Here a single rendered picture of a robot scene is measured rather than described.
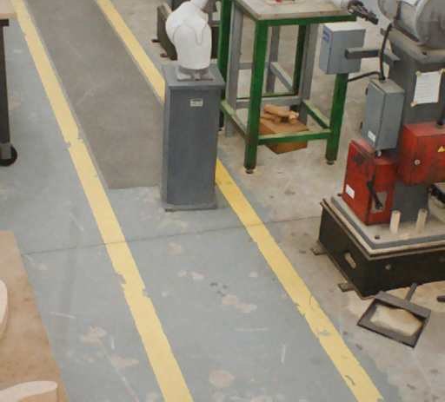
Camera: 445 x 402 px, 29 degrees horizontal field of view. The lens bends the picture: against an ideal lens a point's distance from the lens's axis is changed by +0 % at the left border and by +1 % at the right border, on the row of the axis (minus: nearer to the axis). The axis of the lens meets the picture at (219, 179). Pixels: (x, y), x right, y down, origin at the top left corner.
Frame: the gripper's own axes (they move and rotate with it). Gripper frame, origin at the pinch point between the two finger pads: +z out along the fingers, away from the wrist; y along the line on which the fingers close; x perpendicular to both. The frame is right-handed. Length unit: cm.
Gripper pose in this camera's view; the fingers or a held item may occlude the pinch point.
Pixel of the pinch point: (373, 19)
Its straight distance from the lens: 422.5
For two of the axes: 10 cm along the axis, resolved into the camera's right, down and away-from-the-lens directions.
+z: 3.1, 4.7, -8.2
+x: 1.9, -8.8, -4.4
